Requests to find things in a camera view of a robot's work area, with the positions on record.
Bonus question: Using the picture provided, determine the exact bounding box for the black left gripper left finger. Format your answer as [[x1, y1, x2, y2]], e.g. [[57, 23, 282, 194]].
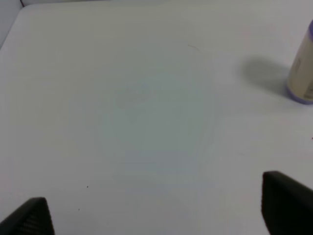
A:
[[0, 197, 55, 235]]

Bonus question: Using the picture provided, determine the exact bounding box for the purple lidded white canister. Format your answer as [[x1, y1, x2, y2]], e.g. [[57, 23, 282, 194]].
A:
[[287, 23, 313, 105]]

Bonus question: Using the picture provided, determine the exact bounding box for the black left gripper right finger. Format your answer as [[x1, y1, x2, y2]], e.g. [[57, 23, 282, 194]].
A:
[[261, 171, 313, 235]]

